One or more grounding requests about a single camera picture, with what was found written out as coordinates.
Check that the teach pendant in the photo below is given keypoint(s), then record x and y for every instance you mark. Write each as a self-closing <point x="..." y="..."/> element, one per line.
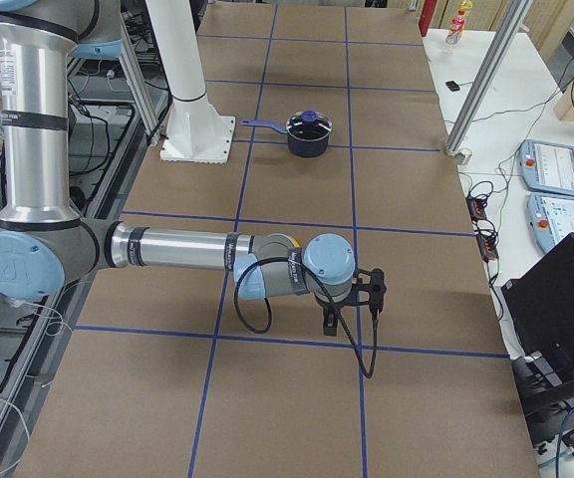
<point x="551" y="218"/>
<point x="547" y="167"/>

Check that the glass lid blue knob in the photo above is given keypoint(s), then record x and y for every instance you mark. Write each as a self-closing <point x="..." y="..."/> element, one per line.
<point x="308" y="125"/>

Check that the dark blue saucepan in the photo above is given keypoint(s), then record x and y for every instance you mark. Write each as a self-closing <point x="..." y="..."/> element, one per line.
<point x="298" y="146"/>

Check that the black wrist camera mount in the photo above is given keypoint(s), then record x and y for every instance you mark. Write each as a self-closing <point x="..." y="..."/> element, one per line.
<point x="370" y="290"/>

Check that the small black device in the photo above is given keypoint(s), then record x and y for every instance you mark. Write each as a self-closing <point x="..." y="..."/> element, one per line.
<point x="452" y="86"/>

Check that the upper teach pendant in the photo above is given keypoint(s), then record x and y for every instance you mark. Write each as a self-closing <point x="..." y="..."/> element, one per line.
<point x="547" y="167"/>

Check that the black orange power strip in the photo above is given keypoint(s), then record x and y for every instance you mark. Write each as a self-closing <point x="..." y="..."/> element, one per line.
<point x="484" y="230"/>

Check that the lower teach pendant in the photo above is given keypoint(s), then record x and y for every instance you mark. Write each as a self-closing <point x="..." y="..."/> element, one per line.
<point x="551" y="218"/>

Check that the red yellow bottle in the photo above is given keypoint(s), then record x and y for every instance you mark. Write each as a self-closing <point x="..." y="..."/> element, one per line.
<point x="458" y="22"/>

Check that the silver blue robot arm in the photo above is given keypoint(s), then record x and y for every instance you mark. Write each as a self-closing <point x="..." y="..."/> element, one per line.
<point x="45" y="243"/>

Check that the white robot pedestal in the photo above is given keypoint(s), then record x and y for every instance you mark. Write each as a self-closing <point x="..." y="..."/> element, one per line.
<point x="195" y="131"/>

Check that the black laptop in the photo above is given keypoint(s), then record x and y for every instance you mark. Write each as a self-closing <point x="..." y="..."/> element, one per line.
<point x="541" y="303"/>

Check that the aluminium frame post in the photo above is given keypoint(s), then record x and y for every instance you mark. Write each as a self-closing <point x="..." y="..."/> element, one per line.
<point x="498" y="48"/>

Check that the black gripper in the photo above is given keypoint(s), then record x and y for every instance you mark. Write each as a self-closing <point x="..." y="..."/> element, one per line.
<point x="328" y="309"/>

